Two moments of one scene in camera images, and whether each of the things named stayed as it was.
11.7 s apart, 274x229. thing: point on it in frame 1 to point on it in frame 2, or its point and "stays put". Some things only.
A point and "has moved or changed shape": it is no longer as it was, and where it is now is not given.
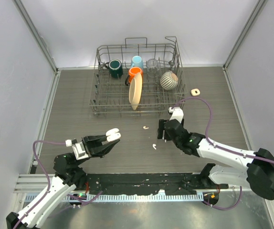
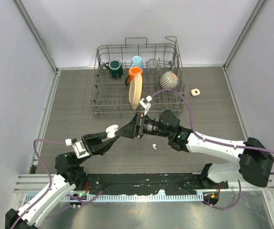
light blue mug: x=137 y=61 stays put
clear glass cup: x=153 y=69 stays put
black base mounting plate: x=146 y=184 stays put
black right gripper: x=160 y=130 to x=129 y=130
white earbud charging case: x=112 y=134 has moved or changed shape
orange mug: x=132 y=72 stays put
